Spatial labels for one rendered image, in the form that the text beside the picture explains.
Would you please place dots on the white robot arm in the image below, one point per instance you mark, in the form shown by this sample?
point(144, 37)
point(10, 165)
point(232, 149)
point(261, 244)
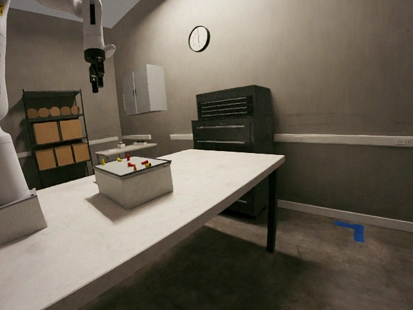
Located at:
point(12, 181)

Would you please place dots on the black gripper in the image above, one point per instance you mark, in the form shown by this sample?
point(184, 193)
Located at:
point(96, 57)

